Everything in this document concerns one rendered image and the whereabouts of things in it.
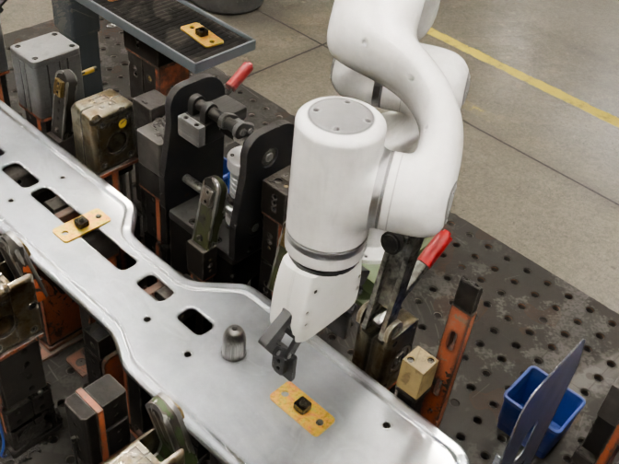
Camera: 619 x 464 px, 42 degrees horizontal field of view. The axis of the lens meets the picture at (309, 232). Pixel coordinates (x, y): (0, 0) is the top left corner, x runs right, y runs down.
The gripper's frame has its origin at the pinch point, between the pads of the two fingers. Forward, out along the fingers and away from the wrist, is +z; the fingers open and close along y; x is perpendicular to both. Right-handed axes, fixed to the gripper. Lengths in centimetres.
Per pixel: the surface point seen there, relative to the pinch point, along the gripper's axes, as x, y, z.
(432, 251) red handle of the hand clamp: 0.4, -22.9, -1.3
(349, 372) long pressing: 0.2, -8.7, 11.8
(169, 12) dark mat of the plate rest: -69, -36, -4
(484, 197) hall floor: -65, -182, 112
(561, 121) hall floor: -73, -255, 112
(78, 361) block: -47, 4, 41
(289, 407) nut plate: -1.3, 1.2, 11.6
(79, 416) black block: -18.5, 20.2, 12.8
